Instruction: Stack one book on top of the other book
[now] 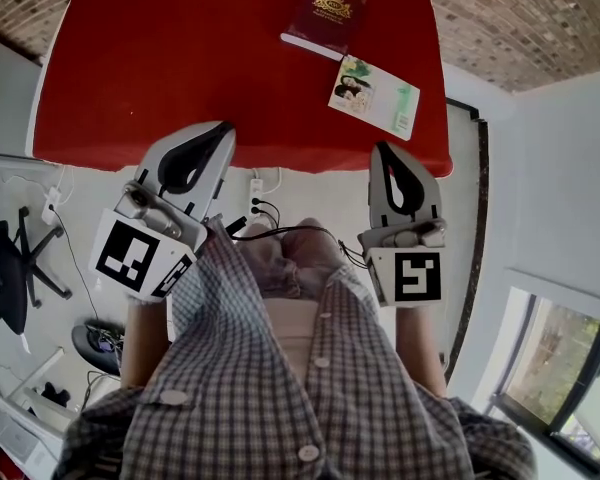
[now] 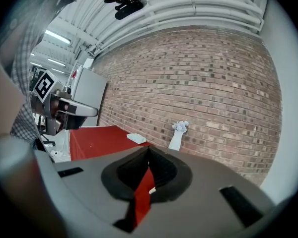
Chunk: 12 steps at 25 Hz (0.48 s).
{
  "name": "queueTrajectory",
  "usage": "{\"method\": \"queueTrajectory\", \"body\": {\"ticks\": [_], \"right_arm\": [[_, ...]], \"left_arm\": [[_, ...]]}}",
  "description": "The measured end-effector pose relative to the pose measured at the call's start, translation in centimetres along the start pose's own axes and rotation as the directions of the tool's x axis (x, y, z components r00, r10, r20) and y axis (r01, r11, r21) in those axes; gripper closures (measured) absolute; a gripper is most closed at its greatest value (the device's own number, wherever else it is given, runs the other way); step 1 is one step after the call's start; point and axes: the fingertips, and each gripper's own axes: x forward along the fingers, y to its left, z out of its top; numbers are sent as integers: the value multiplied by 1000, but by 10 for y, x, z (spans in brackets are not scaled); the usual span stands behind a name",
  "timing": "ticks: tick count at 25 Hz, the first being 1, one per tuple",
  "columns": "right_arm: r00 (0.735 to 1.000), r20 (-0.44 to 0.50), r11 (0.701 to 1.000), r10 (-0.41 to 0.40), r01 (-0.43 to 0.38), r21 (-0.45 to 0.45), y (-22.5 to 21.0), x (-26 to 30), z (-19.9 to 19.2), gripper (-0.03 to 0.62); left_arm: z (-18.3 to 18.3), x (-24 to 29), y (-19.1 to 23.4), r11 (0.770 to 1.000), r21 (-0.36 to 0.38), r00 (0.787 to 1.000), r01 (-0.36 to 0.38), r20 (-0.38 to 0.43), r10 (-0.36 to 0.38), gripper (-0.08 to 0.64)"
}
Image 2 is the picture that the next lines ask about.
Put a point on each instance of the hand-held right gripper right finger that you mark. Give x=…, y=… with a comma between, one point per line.
x=201, y=207

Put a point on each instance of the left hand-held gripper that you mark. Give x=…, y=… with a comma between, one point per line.
x=44, y=85

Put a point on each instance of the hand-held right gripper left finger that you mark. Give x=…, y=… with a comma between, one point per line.
x=89, y=202

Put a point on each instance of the person's right forearm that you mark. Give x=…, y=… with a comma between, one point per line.
x=5, y=95

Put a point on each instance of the grey cabinet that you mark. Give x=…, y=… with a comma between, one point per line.
x=89, y=95

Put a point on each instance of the red tablecloth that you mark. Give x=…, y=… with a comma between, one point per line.
x=101, y=140

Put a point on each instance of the black office chair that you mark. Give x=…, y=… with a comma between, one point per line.
x=47, y=139

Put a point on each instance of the white power strip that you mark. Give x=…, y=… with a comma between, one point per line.
x=56, y=154

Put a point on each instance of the ceiling light strip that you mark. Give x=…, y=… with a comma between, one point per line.
x=56, y=62
x=57, y=36

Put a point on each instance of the white wipes packet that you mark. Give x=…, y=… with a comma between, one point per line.
x=136, y=137

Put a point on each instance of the white vase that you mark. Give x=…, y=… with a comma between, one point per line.
x=176, y=141

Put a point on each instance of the pale blue flowers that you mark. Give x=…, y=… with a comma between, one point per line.
x=180, y=126

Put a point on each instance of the person's checked shirt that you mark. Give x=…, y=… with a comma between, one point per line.
x=27, y=33

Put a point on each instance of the black head-mounted camera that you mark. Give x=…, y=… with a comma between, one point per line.
x=129, y=7

